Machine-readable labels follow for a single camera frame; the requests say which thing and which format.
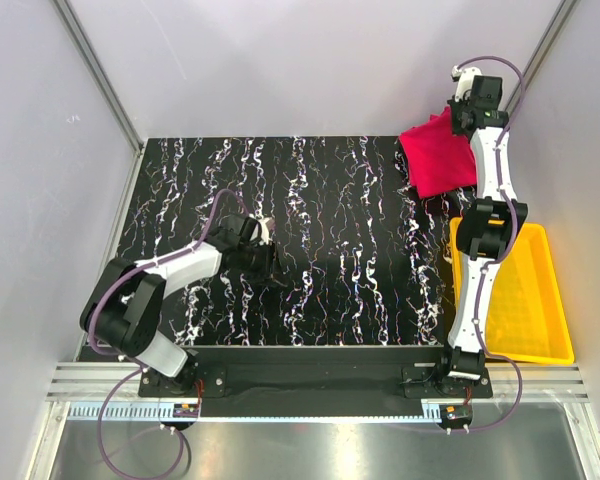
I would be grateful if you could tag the folded black t shirt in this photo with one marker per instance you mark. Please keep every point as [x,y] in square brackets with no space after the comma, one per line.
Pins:
[405,172]

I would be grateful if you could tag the left aluminium frame post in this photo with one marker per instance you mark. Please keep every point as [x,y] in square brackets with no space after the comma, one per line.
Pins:
[89,56]

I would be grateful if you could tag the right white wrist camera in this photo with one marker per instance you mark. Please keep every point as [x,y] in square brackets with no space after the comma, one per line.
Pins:
[463,78]

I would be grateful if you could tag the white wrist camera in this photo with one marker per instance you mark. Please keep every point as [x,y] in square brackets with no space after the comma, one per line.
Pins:
[463,78]
[262,234]

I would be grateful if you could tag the connector block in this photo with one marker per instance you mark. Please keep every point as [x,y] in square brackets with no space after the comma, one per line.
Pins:
[187,409]
[462,413]

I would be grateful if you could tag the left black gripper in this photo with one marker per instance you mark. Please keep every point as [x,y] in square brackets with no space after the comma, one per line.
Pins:
[268,261]

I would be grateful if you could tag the yellow plastic bin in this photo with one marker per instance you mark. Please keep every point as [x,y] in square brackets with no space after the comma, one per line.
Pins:
[526,320]

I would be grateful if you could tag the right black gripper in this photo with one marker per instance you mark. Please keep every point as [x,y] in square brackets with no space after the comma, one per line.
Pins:
[456,116]

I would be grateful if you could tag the left connector block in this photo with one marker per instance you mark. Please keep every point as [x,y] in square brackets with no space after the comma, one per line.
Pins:
[187,409]

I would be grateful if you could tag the right connector block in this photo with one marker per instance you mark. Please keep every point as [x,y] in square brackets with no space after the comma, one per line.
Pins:
[462,413]

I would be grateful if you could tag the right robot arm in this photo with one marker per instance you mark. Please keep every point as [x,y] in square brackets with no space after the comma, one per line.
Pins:
[488,230]

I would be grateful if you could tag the pink t shirt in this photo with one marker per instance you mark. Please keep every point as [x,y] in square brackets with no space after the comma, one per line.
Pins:
[434,135]

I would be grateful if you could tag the slotted cable duct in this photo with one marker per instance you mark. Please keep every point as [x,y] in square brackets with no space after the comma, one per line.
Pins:
[310,409]

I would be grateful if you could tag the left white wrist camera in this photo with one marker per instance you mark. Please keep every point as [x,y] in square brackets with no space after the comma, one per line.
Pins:
[262,234]

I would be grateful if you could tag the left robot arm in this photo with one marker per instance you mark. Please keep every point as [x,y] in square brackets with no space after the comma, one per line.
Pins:
[124,309]

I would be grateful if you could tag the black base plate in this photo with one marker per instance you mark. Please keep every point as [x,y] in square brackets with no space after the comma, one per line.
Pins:
[252,372]

